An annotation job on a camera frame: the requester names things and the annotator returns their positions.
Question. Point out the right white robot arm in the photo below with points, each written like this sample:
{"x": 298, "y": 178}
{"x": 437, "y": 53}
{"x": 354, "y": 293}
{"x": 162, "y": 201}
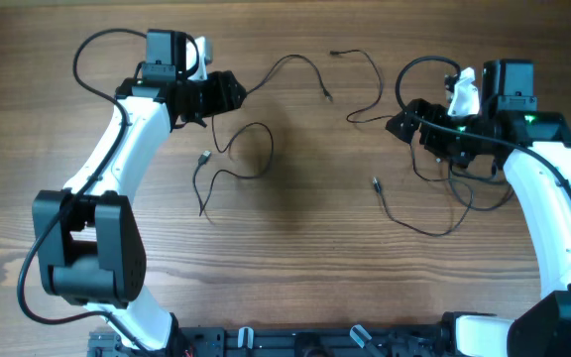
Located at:
{"x": 495, "y": 114}

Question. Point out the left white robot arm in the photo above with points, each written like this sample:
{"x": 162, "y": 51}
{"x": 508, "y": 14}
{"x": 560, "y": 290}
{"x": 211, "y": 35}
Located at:
{"x": 88, "y": 246}

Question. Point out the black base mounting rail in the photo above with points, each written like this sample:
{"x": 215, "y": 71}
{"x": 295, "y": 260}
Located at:
{"x": 405, "y": 340}

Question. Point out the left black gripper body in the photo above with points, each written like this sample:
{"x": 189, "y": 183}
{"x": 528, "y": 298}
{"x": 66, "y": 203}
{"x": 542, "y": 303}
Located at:
{"x": 214, "y": 93}

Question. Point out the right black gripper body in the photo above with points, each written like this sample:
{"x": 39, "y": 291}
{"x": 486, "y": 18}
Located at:
{"x": 422, "y": 122}

